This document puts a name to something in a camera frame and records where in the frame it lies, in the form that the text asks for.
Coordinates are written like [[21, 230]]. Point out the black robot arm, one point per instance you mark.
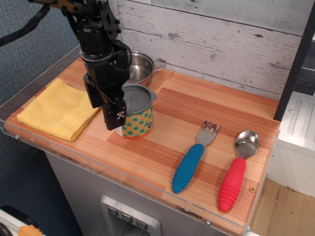
[[93, 23]]

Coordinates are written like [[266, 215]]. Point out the small stainless steel pot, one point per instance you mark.
[[142, 69]]

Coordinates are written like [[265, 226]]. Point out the green orange dotted toy can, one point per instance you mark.
[[139, 111]]

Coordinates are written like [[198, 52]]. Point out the clear acrylic table guard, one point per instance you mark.
[[233, 82]]

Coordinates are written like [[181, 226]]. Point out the black and orange object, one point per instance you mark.
[[11, 220]]

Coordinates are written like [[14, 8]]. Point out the grey toy fridge cabinet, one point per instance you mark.
[[84, 184]]

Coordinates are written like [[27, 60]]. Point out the red handled spoon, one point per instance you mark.
[[246, 145]]

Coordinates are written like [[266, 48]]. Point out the yellow folded cloth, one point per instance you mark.
[[60, 111]]

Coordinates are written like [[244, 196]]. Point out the silver dispenser button panel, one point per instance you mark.
[[123, 220]]

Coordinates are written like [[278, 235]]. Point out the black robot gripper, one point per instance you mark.
[[104, 79]]

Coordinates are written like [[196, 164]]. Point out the blue handled fork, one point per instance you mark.
[[190, 161]]

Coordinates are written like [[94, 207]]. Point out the white toy furniture piece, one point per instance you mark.
[[292, 162]]

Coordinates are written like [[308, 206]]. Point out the dark vertical post right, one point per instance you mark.
[[297, 65]]

